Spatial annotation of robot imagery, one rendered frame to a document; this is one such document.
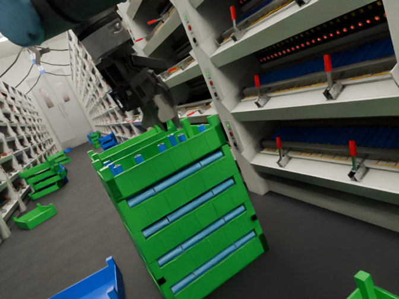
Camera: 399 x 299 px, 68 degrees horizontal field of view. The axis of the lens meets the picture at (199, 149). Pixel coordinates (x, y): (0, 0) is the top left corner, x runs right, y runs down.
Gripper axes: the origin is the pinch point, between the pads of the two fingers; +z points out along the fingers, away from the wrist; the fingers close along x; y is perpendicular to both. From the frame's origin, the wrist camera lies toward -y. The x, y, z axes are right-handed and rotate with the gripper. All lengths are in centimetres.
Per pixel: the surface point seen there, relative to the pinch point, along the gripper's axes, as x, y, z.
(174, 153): 0.9, 5.7, 5.2
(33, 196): -275, -60, 56
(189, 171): 1.1, 5.3, 11.0
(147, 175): -3.0, 12.6, 4.9
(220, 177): 5.1, 1.5, 17.4
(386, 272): 35, 9, 41
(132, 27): -65, -85, -23
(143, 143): -28.8, -13.6, 9.8
